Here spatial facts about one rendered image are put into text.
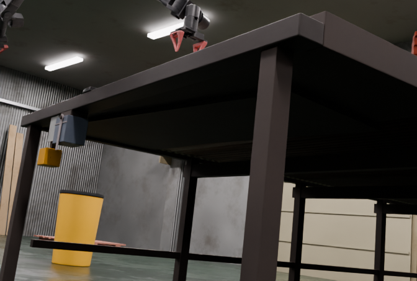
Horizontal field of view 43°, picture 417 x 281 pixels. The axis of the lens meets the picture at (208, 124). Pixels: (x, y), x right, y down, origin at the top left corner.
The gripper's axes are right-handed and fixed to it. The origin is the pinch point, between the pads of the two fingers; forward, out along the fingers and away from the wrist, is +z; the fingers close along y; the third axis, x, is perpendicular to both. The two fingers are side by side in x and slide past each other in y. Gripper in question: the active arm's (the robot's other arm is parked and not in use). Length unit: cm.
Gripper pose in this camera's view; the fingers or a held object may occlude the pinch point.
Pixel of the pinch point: (186, 53)
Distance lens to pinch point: 206.7
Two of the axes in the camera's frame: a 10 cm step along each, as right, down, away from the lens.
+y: 7.4, 2.4, 6.3
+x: -6.7, 0.9, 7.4
